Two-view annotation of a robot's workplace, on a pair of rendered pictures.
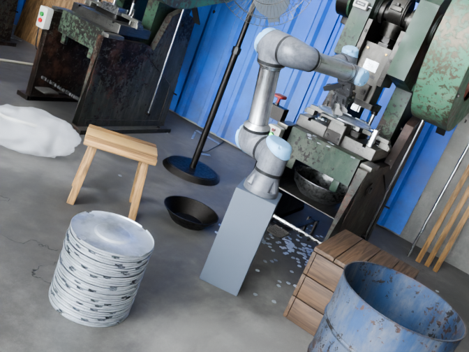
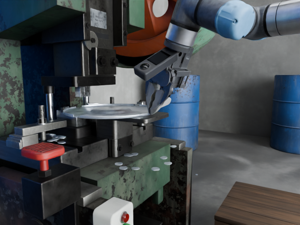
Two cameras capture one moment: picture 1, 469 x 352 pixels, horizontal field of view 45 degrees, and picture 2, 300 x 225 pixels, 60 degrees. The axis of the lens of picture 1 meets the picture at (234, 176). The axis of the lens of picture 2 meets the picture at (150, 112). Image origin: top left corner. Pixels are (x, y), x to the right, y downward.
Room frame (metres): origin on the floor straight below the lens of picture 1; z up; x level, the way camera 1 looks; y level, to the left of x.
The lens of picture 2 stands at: (2.66, 0.39, 0.90)
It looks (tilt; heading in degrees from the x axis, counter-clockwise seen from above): 9 degrees down; 276
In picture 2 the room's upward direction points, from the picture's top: straight up
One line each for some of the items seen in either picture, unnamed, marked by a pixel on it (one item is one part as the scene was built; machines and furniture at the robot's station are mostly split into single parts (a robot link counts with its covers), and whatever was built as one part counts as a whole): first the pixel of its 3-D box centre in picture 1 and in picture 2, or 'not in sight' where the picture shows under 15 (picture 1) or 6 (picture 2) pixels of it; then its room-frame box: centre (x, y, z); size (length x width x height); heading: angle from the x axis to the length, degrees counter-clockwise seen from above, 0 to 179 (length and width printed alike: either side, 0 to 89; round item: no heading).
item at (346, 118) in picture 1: (344, 116); (110, 110); (2.87, -0.41, 0.78); 0.29 x 0.29 x 0.01
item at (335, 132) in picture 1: (336, 129); (123, 132); (2.82, -0.39, 0.72); 0.25 x 0.14 x 0.14; 155
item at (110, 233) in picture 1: (113, 232); not in sight; (1.72, 0.31, 0.28); 0.29 x 0.29 x 0.01
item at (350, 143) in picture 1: (343, 135); (83, 138); (2.98, -0.46, 0.68); 0.45 x 0.30 x 0.06; 65
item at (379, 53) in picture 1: (370, 70); (88, 29); (2.94, -0.44, 1.04); 0.17 x 0.15 x 0.30; 155
